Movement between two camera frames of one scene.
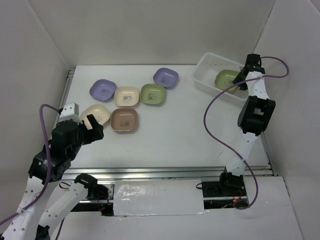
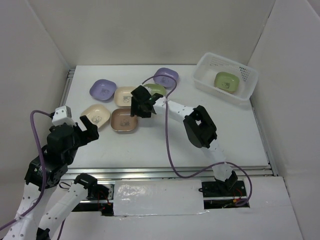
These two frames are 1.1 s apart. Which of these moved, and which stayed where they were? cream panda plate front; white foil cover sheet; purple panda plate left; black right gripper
Moved: black right gripper
Stayed: purple panda plate left; cream panda plate front; white foil cover sheet
